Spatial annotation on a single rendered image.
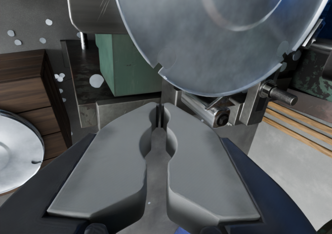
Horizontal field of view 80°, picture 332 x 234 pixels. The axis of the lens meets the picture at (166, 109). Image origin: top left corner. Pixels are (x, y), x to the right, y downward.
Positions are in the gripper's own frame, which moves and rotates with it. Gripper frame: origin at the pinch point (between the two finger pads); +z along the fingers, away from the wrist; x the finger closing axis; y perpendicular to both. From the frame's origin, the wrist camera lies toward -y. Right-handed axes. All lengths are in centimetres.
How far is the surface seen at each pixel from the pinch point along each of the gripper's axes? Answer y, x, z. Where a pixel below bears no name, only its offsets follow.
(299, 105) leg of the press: 17, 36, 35
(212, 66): 0.9, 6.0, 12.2
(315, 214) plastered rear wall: 125, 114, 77
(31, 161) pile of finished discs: 41, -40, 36
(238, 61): 0.6, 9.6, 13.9
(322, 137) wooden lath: 57, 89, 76
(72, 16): -4.4, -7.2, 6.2
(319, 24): -3.7, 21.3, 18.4
